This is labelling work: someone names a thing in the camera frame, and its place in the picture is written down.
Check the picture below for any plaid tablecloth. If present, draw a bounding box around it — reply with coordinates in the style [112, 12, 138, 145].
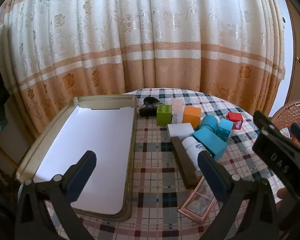
[46, 88, 300, 240]

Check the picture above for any pink patterned box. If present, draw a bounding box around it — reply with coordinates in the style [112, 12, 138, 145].
[172, 99, 185, 115]

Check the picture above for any dark brown long box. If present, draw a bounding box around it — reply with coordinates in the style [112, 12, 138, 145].
[170, 137, 198, 190]

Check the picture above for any cream and orange floral curtain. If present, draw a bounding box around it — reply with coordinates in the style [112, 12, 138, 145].
[0, 0, 287, 140]

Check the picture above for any teal cylinder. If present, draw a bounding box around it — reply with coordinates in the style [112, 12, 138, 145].
[199, 115, 218, 132]

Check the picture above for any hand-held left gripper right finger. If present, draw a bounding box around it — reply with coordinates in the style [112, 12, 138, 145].
[197, 151, 280, 240]

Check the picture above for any orange block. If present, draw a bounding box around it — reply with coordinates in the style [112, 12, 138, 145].
[183, 106, 202, 128]

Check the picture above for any black toy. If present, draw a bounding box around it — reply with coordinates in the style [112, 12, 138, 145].
[139, 97, 163, 117]

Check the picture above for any red box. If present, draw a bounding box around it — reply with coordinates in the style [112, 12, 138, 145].
[226, 112, 243, 130]

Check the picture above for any green building block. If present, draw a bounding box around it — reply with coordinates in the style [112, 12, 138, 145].
[157, 105, 172, 126]

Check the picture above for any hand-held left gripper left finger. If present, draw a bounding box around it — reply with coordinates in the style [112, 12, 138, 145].
[15, 150, 97, 240]

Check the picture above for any wicker chair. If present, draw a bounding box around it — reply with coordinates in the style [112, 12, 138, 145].
[271, 99, 300, 153]

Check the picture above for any cardboard box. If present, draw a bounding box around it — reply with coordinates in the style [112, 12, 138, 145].
[16, 95, 138, 222]

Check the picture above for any small teal block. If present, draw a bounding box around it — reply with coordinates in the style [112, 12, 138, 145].
[216, 118, 233, 141]

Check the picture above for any large teal block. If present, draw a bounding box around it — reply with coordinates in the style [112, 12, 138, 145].
[192, 127, 227, 160]

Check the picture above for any white bottle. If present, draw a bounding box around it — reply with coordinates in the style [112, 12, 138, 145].
[182, 137, 208, 178]

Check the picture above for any pink framed glass box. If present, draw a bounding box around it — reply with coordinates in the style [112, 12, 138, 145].
[178, 176, 217, 222]

